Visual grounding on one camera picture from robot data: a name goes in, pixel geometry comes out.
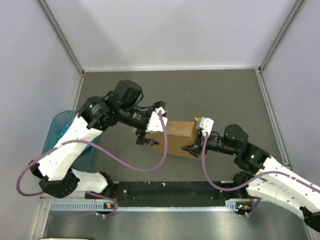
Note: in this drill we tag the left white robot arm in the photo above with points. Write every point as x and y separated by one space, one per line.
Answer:
57 176

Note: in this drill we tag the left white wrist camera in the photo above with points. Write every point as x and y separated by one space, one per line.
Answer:
154 123

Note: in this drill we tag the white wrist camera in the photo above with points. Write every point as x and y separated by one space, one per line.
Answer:
204 125
154 123

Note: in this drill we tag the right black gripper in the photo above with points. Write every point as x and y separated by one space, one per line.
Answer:
196 149

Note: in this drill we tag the blue perforated plate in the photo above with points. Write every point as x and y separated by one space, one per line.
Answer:
64 130

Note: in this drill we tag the teal plastic bin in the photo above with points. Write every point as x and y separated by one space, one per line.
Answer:
85 161

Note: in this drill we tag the brown cardboard express box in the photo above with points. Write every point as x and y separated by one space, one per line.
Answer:
179 134

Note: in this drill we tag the grey cable duct rail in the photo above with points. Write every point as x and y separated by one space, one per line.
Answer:
101 206

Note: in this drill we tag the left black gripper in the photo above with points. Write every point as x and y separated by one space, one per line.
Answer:
141 139

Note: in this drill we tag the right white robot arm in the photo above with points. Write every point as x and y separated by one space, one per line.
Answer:
262 175

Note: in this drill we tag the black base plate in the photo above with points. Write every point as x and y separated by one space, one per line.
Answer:
172 194

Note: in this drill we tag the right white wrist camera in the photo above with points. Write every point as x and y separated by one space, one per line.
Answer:
204 125

